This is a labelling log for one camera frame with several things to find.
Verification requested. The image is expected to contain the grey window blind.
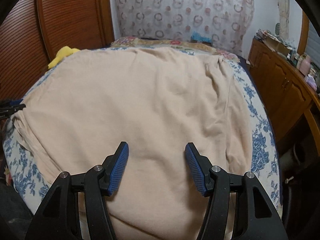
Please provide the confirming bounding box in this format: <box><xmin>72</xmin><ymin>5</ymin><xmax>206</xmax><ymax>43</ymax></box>
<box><xmin>305</xmin><ymin>22</ymin><xmax>320</xmax><ymax>67</ymax></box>

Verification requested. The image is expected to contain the wooden sideboard cabinet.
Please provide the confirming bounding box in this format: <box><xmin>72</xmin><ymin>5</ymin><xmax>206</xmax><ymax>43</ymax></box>
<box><xmin>248</xmin><ymin>38</ymin><xmax>319</xmax><ymax>151</ymax></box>

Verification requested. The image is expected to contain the box with blue cloth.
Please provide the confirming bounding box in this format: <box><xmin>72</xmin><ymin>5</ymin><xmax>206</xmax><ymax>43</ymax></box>
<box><xmin>190</xmin><ymin>31</ymin><xmax>212</xmax><ymax>44</ymax></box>

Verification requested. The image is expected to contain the patterned circle headboard curtain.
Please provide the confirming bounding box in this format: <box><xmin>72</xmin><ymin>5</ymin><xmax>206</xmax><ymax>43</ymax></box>
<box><xmin>116</xmin><ymin>0</ymin><xmax>254</xmax><ymax>55</ymax></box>

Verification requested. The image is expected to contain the yellow Pikachu plush toy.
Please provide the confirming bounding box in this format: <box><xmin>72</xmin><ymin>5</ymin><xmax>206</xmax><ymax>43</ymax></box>
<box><xmin>48</xmin><ymin>46</ymin><xmax>80</xmax><ymax>70</ymax></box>

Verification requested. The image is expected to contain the lilac small pouch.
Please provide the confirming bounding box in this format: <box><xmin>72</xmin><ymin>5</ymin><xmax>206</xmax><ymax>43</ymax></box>
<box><xmin>304</xmin><ymin>74</ymin><xmax>317</xmax><ymax>91</ymax></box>

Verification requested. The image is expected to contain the wooden slatted wardrobe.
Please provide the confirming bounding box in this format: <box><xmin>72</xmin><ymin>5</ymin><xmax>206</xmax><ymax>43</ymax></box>
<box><xmin>1</xmin><ymin>0</ymin><xmax>114</xmax><ymax>100</ymax></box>

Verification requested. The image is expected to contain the blue floral white blanket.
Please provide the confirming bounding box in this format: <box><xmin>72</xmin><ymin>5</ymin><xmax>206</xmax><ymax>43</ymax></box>
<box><xmin>2</xmin><ymin>45</ymin><xmax>282</xmax><ymax>215</ymax></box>

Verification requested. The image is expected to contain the pink bottle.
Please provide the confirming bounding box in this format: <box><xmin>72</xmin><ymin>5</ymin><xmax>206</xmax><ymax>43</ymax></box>
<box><xmin>299</xmin><ymin>55</ymin><xmax>311</xmax><ymax>76</ymax></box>

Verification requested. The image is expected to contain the colourful floral bed cover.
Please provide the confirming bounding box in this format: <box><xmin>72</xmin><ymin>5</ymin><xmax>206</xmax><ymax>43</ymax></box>
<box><xmin>110</xmin><ymin>36</ymin><xmax>240</xmax><ymax>63</ymax></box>

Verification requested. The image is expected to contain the cardboard box with papers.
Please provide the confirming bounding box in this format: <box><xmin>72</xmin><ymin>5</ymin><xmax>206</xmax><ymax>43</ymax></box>
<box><xmin>256</xmin><ymin>29</ymin><xmax>296</xmax><ymax>57</ymax></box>

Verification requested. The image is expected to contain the beige printed t-shirt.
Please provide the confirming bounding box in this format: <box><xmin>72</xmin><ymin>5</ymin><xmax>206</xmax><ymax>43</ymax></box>
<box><xmin>11</xmin><ymin>47</ymin><xmax>253</xmax><ymax>240</ymax></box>

